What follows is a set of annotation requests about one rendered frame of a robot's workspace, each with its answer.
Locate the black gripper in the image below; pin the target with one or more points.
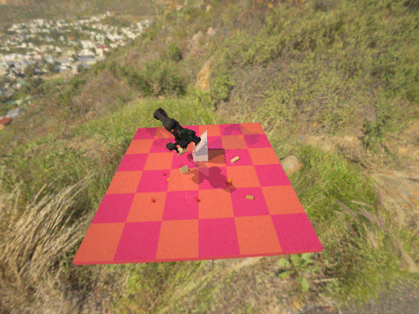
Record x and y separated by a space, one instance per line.
173 146

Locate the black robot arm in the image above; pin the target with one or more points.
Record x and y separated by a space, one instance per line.
171 124

